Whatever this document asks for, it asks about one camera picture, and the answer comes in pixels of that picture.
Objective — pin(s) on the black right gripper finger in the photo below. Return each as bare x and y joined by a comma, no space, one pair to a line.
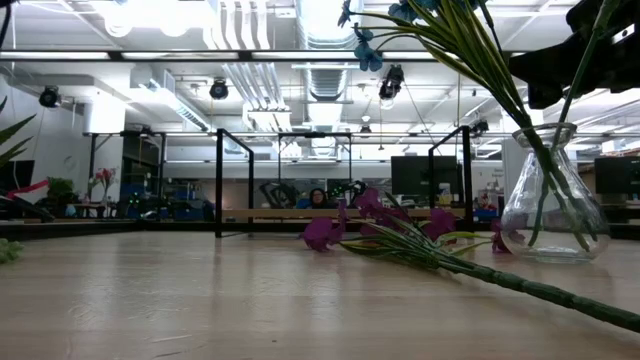
550,75

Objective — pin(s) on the pink artificial tulip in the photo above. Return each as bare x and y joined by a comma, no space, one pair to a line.
563,117

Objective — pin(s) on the blue artificial flower bunch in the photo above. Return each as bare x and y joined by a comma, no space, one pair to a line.
480,55

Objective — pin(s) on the round-bellied clear glass vase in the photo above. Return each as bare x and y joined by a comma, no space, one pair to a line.
525,220

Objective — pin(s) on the purple artificial flower bunch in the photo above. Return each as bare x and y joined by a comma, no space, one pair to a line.
320,232

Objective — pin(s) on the black background robot arm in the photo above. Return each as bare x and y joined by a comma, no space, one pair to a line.
347,190
277,194

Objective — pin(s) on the pink background flowers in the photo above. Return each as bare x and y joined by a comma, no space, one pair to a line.
106,176

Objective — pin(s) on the white column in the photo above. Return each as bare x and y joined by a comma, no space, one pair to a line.
509,165

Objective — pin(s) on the black computer monitor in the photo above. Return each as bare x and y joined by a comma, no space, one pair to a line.
617,175
420,175
17,172

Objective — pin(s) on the black ceiling spotlight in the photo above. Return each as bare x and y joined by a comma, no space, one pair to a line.
391,82
218,89
49,96

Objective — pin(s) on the person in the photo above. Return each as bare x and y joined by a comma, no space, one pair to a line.
318,199

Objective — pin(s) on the green background potted plant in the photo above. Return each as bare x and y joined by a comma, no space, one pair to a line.
60,187

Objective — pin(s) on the red curved object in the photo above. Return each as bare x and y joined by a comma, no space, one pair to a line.
27,190

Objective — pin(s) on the potted artificial succulent plant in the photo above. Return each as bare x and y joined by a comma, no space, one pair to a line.
15,127

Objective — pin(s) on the silver ventilation duct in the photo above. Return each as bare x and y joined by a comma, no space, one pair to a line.
327,80

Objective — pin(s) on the wooden shelf with black frame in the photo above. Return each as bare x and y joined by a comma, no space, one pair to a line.
219,180

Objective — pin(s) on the black background rig frame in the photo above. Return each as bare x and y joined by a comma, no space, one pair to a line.
92,165

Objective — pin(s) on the black aluminium table frame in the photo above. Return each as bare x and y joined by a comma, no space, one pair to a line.
100,227

